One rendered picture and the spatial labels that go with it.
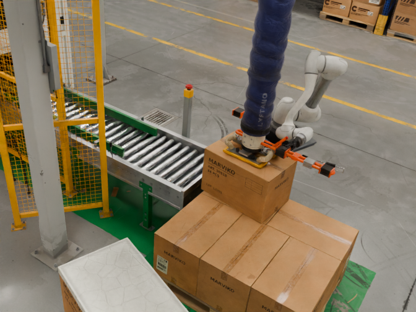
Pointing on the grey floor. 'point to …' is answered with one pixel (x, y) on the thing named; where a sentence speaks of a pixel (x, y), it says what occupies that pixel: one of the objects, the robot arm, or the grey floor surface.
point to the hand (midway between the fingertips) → (285, 151)
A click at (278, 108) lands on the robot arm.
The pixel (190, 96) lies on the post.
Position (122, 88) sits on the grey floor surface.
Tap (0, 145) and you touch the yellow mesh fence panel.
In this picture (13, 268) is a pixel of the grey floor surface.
